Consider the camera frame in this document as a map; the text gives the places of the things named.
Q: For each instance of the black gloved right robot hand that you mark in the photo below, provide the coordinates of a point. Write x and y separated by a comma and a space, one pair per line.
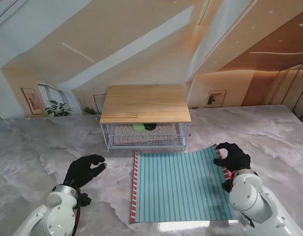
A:
237, 158

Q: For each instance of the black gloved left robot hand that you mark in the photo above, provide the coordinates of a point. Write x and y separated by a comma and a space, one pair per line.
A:
80, 172

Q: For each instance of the teal striped mouse pad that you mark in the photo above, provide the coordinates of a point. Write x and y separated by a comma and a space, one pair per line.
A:
178, 184

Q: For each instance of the black green computer mouse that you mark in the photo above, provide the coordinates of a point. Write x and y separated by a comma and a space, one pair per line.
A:
149, 127

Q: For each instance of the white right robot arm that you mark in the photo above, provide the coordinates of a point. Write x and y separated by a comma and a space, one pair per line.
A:
250, 196

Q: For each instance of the pink white keyboard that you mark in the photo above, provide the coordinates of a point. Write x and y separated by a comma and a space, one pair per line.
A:
166, 130

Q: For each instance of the small green plant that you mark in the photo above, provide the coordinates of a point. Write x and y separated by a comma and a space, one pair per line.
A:
89, 110

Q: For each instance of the framed dark abstract picture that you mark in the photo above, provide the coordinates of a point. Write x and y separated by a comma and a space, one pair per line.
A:
215, 98

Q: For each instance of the large leafy green plant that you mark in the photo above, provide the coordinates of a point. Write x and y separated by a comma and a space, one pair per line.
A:
59, 108

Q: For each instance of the framed beige abstract picture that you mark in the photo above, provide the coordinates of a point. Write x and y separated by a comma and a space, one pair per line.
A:
32, 100

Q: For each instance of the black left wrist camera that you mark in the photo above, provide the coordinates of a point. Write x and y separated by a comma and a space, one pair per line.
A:
85, 199

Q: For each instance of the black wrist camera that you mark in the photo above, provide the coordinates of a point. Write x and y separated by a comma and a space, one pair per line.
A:
85, 199
226, 186

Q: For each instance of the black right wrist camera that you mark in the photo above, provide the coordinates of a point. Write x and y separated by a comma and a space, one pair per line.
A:
226, 186

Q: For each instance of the white panel brown frame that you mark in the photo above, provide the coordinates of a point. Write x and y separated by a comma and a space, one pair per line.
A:
98, 103

